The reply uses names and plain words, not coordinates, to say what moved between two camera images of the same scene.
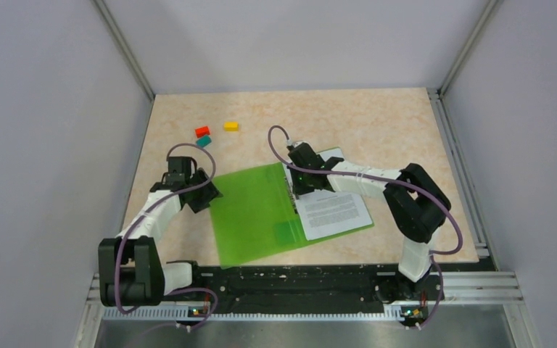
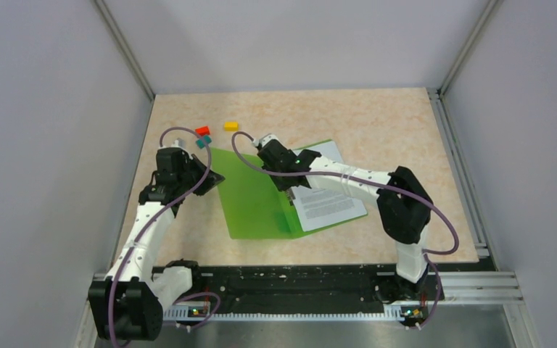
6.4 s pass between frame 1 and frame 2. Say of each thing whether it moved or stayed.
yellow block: stayed
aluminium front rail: stayed
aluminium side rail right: stayed
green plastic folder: moved
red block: stayed
